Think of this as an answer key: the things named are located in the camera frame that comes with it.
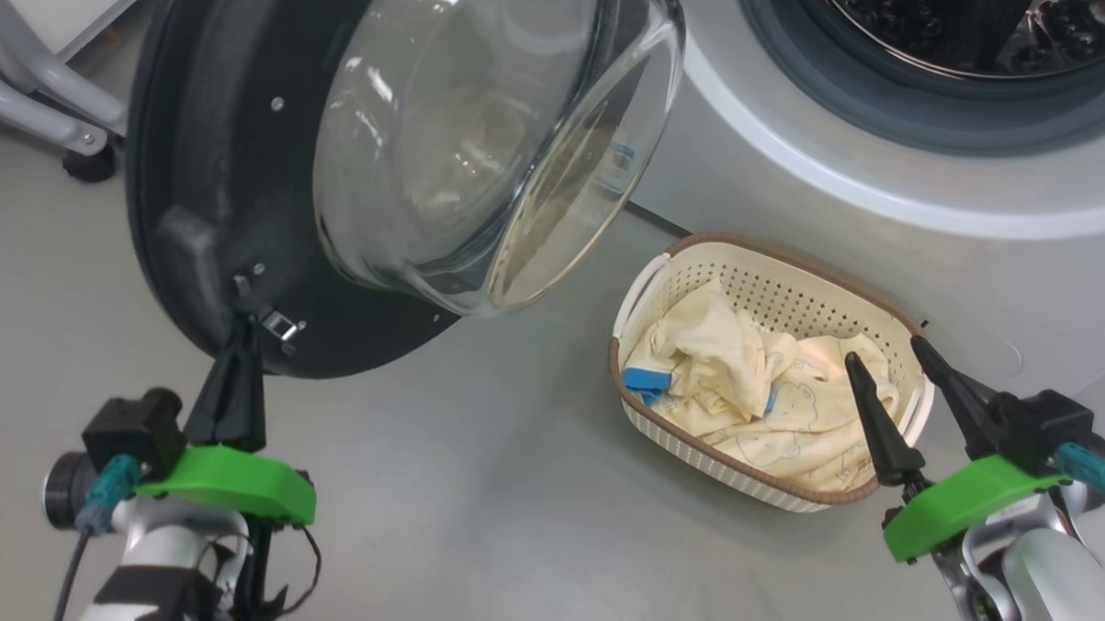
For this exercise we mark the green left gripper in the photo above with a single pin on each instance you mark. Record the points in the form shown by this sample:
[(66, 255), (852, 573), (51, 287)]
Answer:
[(234, 483)]

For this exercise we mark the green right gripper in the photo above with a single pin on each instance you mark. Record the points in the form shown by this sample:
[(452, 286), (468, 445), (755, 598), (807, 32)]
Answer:
[(959, 509)]

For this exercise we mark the cream bear print garment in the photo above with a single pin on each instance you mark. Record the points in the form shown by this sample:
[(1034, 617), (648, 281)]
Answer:
[(806, 430)]

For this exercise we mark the cream garment with blue tag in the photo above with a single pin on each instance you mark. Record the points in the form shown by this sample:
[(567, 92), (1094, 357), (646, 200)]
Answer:
[(707, 353)]

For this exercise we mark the black round glass washer door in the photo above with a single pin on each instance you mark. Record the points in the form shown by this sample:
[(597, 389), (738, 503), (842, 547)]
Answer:
[(209, 151)]

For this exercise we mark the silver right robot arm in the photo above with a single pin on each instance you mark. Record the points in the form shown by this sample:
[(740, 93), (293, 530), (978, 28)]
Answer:
[(1058, 585)]

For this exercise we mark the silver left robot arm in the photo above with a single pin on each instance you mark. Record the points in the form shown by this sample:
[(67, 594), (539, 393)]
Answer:
[(168, 541)]

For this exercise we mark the white front-load washing machine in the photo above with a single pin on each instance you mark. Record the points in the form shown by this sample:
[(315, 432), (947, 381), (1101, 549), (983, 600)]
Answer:
[(885, 249)]

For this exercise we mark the steel washing machine drum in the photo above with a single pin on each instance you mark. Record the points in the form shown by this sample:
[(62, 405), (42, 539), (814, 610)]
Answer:
[(985, 31)]

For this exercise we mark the cream perforated laundry basket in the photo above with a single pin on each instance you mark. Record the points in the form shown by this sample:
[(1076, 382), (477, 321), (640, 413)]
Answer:
[(695, 449)]

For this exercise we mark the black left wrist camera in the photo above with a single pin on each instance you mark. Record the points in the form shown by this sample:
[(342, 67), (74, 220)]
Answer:
[(135, 429)]

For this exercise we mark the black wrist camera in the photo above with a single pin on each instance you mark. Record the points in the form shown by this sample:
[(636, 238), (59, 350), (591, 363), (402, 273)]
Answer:
[(1045, 424), (135, 429)]

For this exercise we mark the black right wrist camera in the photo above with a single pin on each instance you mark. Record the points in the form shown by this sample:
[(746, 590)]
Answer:
[(1045, 424)]

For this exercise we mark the teal left camera connector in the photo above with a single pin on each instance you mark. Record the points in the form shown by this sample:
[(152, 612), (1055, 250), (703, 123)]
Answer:
[(105, 497)]

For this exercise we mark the teal camera connector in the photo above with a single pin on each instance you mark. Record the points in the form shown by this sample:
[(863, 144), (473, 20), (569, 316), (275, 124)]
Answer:
[(105, 497), (1094, 469)]

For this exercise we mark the teal right camera connector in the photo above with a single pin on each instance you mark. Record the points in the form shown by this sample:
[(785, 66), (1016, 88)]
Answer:
[(1094, 469)]

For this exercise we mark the grey frame leg with caster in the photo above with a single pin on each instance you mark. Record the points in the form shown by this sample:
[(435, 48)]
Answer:
[(27, 81)]

